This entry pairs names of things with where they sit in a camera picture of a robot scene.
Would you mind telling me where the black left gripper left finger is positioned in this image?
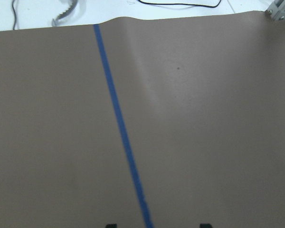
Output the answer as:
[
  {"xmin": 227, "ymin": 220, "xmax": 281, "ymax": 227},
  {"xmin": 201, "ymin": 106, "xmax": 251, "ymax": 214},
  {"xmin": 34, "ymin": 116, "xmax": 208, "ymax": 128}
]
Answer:
[{"xmin": 105, "ymin": 224, "xmax": 117, "ymax": 228}]

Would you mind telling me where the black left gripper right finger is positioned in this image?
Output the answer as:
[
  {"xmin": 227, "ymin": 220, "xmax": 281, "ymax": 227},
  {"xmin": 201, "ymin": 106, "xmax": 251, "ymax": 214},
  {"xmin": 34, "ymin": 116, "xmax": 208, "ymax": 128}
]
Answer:
[{"xmin": 199, "ymin": 223, "xmax": 212, "ymax": 228}]

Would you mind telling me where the metal reacher grabber stick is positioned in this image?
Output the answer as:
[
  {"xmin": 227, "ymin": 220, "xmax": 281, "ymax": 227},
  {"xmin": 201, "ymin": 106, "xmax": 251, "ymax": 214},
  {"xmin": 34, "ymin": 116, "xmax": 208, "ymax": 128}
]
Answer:
[{"xmin": 51, "ymin": 0, "xmax": 79, "ymax": 27}]

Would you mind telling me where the black desk cable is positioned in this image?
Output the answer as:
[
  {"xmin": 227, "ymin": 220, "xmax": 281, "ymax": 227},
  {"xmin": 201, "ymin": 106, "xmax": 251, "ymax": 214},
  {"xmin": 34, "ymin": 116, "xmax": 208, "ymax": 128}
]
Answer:
[{"xmin": 137, "ymin": 0, "xmax": 222, "ymax": 9}]

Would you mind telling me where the aluminium frame post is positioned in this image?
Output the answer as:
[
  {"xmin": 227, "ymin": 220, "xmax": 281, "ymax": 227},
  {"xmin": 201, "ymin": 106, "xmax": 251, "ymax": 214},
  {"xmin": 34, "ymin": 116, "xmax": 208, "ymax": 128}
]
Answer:
[{"xmin": 266, "ymin": 0, "xmax": 285, "ymax": 21}]

